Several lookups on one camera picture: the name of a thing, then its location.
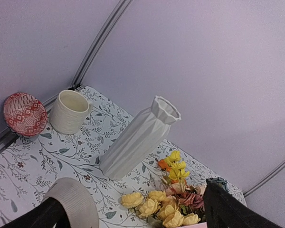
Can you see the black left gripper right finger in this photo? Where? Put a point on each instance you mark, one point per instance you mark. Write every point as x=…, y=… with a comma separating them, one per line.
x=222, y=210

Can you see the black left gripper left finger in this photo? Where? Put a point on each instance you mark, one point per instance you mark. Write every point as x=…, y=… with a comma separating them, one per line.
x=48, y=214

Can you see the cream printed ribbon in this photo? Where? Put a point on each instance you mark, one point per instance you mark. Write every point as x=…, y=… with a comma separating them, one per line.
x=76, y=201

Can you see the pink flower bouquet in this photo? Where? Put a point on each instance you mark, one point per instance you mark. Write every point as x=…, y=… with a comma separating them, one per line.
x=178, y=205

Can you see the white ribbed ceramic vase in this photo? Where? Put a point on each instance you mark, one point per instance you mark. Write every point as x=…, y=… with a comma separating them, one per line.
x=140, y=138

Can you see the floral patterned tablecloth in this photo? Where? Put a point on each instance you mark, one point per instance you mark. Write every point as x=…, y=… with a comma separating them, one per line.
x=28, y=168

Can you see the cream ceramic mug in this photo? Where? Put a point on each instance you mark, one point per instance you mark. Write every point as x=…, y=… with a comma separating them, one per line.
x=69, y=111

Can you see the pink patterned ball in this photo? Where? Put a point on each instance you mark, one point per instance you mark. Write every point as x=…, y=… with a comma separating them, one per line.
x=24, y=114

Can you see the right aluminium frame post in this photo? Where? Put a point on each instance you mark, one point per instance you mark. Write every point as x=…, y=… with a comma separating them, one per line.
x=265, y=179

